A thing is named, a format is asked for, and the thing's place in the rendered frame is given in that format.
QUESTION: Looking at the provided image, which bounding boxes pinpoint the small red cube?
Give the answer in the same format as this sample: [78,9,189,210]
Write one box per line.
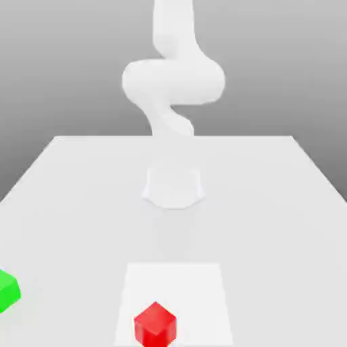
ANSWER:
[134,301,178,347]

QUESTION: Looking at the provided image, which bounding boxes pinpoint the small green cube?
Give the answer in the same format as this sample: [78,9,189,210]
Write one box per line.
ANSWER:
[0,269,22,314]

